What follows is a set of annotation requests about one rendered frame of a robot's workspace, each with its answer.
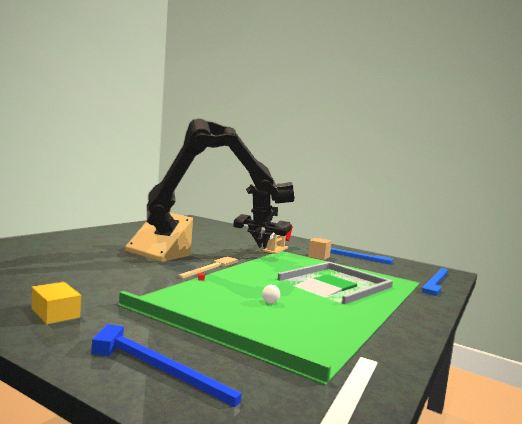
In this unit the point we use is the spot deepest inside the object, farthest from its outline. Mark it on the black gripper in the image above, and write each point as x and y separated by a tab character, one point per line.
262	218

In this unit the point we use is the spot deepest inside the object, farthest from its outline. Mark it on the white flat bar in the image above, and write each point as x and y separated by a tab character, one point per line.
345	403

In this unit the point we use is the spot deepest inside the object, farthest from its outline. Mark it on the green putting mat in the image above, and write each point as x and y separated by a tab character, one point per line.
300	321

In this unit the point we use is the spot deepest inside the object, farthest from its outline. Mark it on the white golf ball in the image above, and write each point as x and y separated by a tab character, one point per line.
271	294

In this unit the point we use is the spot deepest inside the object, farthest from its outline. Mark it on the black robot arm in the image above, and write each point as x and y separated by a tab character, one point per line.
198	138

